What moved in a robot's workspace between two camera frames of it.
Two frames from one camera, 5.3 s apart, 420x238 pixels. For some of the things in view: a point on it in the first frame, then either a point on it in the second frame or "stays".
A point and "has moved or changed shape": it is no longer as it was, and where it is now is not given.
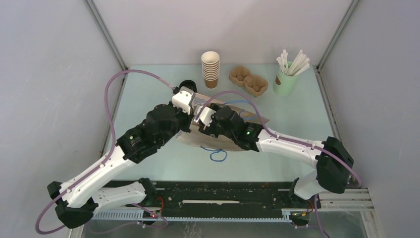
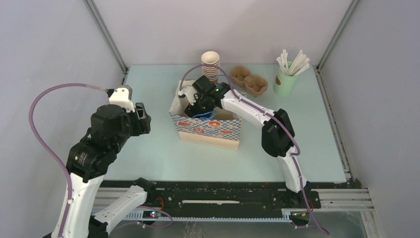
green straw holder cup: x=285 y=85 stays
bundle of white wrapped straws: x=300 y=63 stays
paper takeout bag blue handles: x=217 y=146 has moved or changed shape
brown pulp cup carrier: x=241 y=76 stays
